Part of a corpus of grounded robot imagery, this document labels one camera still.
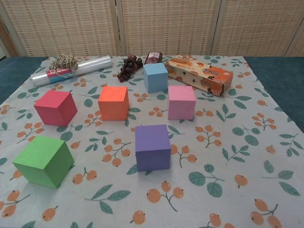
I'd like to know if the pink block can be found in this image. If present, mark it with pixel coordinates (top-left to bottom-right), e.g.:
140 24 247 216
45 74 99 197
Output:
167 85 197 121

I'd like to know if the light blue block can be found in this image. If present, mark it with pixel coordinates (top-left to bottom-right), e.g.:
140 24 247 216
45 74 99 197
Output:
143 62 169 94

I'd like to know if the orange block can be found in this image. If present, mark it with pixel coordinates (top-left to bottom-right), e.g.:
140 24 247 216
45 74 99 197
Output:
98 86 129 121

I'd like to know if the purple block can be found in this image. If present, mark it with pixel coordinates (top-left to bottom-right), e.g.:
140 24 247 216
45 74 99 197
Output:
134 124 172 172

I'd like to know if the magenta block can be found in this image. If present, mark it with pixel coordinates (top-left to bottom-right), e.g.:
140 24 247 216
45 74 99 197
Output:
33 90 78 127

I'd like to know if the green block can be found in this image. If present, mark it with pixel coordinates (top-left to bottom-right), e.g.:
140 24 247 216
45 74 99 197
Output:
12 135 75 190

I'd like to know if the dark red grape bunch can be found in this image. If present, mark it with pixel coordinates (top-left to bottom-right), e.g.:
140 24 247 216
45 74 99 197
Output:
117 54 143 83

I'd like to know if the dark grape juice bottle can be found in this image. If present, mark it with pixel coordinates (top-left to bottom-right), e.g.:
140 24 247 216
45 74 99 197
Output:
143 52 163 65

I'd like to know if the orange biscuit box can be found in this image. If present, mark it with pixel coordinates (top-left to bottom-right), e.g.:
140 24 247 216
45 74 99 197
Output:
165 55 234 98

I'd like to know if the clear plastic wrap roll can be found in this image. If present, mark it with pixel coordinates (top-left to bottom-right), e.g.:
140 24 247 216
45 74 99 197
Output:
30 55 113 87

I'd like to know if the woven bamboo folding screen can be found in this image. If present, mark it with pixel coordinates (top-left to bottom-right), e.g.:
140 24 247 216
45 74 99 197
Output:
0 0 304 57

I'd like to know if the floral fruit print tablecloth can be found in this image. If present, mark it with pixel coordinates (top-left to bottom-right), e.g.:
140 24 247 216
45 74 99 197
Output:
0 55 304 228

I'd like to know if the beige twine bundle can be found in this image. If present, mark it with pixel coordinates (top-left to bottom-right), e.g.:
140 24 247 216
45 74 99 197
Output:
51 53 79 79

